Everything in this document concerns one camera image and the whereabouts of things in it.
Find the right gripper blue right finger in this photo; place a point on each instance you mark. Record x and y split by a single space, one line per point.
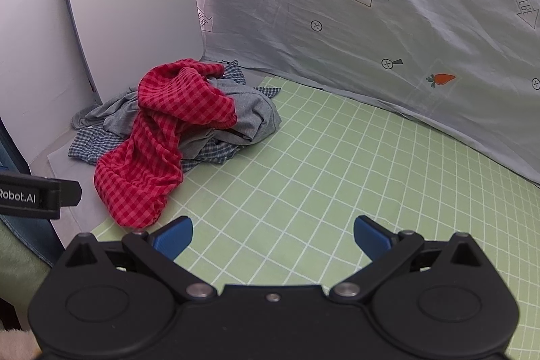
389 252

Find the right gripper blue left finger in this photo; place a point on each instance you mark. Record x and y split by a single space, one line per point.
155 255

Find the red checkered shorts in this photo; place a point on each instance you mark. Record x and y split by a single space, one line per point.
174 100

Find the blue white checkered shirt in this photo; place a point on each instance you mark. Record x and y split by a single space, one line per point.
97 144

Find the green grid mat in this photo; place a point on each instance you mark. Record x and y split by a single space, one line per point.
282 211

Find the grey t-shirt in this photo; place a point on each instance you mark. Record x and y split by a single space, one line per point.
249 113

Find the grey printed backdrop sheet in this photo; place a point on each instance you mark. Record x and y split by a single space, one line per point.
469 68

